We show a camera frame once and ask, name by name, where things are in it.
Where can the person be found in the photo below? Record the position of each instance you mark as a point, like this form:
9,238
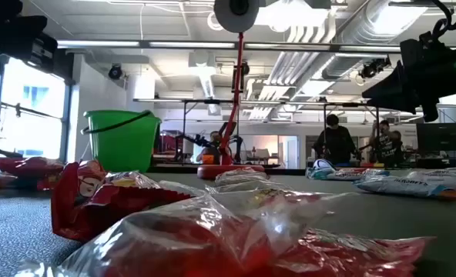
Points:
386,148
336,142
212,152

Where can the white blue ball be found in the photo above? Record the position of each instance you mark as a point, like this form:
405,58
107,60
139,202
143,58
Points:
322,164

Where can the green plastic bucket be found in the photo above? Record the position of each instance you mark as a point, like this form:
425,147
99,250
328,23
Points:
124,150

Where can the blue white candy bar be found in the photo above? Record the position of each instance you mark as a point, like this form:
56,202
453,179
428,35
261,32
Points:
440,176
401,186

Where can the silver ventilation duct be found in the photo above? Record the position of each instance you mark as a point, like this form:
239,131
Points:
366,27

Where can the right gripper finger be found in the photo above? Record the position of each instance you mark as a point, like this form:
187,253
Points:
430,107
397,92

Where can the red background machine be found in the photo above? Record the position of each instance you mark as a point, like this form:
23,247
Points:
170,143

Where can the black round ceiling device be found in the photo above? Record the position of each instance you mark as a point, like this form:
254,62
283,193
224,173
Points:
115,72

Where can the black hanging camera rig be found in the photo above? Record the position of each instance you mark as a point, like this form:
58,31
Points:
374,67

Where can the white chair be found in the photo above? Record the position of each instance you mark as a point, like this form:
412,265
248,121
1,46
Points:
262,154

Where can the red candy packet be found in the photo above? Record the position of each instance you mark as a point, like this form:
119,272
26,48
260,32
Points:
27,167
347,254
50,182
355,174
97,207

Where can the black monitor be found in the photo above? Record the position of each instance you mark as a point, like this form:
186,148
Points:
441,136

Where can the overhead light bar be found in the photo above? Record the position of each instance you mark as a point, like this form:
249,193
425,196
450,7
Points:
328,47

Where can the clear green candy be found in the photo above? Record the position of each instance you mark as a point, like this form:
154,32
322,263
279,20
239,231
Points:
259,197
235,181

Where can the red desk lamp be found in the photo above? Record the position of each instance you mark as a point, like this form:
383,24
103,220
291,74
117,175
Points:
228,19

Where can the black table mat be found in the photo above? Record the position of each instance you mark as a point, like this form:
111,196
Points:
386,223

